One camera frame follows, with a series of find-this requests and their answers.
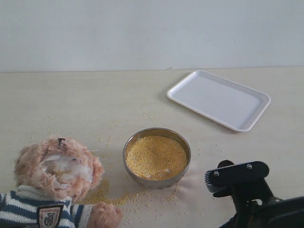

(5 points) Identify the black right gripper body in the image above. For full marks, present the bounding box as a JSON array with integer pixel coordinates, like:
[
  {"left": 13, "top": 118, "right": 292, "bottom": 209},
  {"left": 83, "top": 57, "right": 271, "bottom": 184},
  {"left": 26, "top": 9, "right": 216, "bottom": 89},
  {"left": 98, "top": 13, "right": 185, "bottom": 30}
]
[{"left": 218, "top": 180, "right": 304, "bottom": 228}]

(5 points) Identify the brown teddy bear striped sweater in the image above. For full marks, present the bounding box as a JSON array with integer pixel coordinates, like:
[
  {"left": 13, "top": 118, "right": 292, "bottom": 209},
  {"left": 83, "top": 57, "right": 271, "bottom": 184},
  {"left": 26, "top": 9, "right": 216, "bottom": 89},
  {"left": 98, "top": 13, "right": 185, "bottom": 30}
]
[{"left": 0, "top": 136, "right": 122, "bottom": 228}]

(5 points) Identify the white rectangular plastic tray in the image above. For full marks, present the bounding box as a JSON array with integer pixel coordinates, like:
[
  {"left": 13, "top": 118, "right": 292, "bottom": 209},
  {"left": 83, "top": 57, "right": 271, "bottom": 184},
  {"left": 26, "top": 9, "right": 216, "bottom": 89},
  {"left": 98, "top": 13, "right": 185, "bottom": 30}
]
[{"left": 167, "top": 70, "right": 271, "bottom": 132}]

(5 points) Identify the steel bowl of millet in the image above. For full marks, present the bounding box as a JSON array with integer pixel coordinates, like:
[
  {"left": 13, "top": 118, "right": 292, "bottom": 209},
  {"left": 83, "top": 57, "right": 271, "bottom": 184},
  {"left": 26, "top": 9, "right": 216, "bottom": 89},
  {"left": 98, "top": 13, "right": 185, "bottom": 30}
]
[{"left": 123, "top": 128, "right": 191, "bottom": 189}]

